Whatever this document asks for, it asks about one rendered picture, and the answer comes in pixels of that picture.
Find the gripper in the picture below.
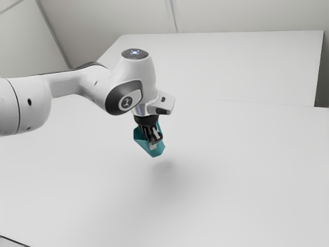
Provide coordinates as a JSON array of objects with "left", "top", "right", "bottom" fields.
[{"left": 133, "top": 115, "right": 163, "bottom": 151}]

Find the teal faceted mug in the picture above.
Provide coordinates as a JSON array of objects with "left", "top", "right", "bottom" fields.
[{"left": 132, "top": 122, "right": 167, "bottom": 158}]

